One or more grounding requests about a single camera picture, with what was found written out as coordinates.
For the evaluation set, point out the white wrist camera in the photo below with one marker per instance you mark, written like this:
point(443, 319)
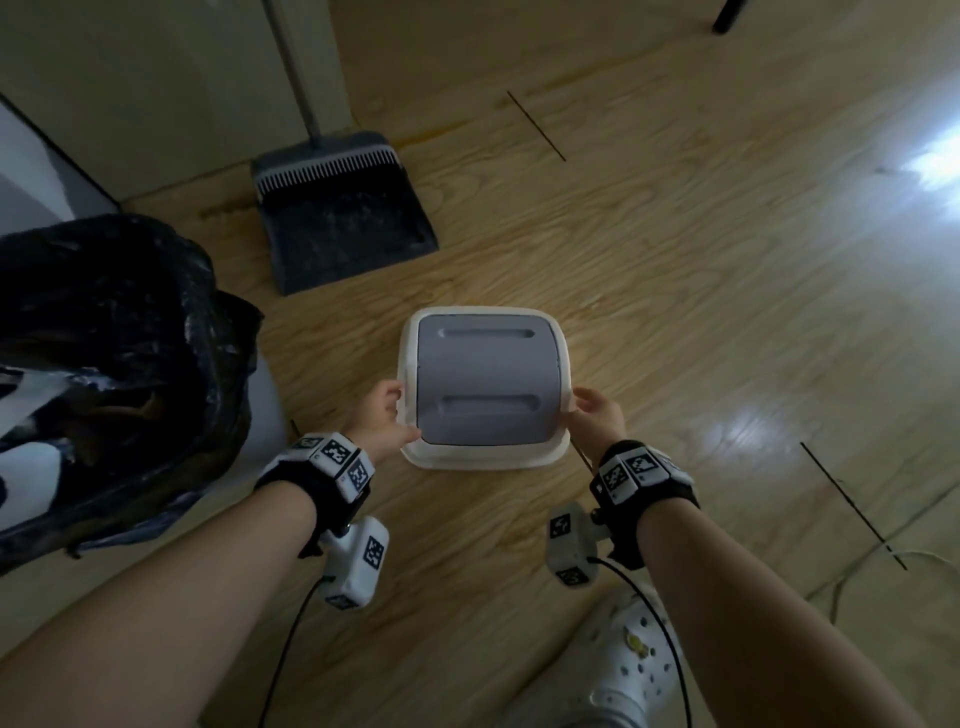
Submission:
point(571, 544)
point(355, 561)

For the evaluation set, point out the white trash bin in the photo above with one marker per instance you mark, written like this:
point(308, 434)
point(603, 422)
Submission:
point(264, 420)

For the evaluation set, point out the person's left forearm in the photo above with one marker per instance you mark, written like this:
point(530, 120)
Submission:
point(154, 604)

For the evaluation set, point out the person's right forearm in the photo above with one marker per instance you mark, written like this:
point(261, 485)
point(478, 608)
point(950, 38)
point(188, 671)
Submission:
point(757, 622)

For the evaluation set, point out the black furniture leg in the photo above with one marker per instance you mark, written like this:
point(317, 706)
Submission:
point(729, 15)

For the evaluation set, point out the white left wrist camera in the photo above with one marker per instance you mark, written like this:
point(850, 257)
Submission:
point(355, 561)

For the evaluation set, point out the black wrist band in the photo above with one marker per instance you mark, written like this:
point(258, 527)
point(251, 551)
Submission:
point(637, 484)
point(322, 469)

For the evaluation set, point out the person's left hand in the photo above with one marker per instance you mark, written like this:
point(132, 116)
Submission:
point(375, 427)

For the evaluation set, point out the black left wrist band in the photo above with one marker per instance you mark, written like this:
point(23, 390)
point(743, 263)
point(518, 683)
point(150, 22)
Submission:
point(322, 469)

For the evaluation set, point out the black right wrist band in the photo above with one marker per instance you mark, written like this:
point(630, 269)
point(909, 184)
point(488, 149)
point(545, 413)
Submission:
point(637, 484)

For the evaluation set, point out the person's left thumb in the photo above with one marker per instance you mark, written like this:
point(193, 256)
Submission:
point(405, 433)

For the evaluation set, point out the person's right hand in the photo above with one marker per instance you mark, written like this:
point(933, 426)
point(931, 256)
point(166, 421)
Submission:
point(598, 424)

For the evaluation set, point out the black trash bag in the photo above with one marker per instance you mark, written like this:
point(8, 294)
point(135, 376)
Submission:
point(112, 367)

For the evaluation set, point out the person's right thumb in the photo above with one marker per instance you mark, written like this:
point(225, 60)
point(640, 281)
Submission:
point(574, 419)

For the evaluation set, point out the white bin lid grey flap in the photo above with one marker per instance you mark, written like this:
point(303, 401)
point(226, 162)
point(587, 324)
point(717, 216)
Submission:
point(484, 388)

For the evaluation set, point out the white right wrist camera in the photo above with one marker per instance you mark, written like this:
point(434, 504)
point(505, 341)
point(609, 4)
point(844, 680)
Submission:
point(571, 544)

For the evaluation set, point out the white clog shoe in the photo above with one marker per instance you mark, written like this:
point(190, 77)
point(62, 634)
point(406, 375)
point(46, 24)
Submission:
point(607, 667)

